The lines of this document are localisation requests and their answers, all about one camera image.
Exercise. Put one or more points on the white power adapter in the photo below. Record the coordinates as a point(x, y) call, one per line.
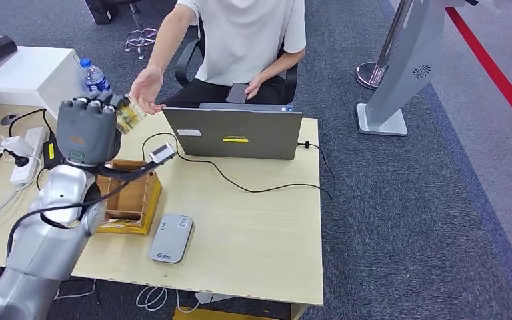
point(17, 145)

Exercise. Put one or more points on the black phone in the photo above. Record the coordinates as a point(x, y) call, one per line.
point(237, 93)

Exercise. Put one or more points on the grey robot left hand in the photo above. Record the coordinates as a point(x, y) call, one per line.
point(86, 132)

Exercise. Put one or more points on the person's right forearm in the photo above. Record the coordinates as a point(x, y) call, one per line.
point(161, 55)

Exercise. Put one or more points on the person's right hand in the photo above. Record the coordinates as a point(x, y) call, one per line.
point(146, 88)

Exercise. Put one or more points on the black office chair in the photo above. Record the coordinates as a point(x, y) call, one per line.
point(185, 62)

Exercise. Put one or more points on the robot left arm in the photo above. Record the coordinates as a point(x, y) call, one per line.
point(48, 252)

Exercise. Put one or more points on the white power strip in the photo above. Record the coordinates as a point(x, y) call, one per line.
point(30, 170)

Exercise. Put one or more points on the wooden card box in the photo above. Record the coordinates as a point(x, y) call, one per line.
point(128, 203)

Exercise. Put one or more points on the chrome stanchion post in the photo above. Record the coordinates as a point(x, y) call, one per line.
point(371, 73)

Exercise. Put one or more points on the person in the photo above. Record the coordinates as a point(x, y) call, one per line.
point(247, 44)

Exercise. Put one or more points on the clear water bottle blue cap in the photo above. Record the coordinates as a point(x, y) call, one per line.
point(94, 79)

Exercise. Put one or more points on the grey kiosk stand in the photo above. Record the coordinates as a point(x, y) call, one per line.
point(406, 66)

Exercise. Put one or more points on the yellow floor tape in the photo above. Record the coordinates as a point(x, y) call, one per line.
point(220, 314)

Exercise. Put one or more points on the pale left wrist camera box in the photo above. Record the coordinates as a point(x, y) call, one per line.
point(162, 153)

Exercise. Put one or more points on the person's left forearm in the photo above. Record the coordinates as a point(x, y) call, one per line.
point(282, 66)

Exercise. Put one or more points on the yellow green patterned card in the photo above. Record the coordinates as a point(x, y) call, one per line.
point(131, 117)

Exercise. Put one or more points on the black bin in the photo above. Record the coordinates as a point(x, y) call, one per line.
point(101, 11)

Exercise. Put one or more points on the grey laptop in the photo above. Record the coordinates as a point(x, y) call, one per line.
point(238, 128)

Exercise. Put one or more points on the red floor tape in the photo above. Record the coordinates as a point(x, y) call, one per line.
point(494, 75)

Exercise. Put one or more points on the person's left hand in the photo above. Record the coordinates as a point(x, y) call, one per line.
point(255, 86)

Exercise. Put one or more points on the white cabinet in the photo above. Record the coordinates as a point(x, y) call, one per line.
point(22, 73)

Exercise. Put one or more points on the black stool chrome base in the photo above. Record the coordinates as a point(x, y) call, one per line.
point(141, 37)

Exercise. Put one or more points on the grey card reader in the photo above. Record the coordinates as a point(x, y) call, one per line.
point(171, 238)

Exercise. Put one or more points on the black power brick yellow label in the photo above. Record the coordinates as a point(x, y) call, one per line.
point(52, 150)

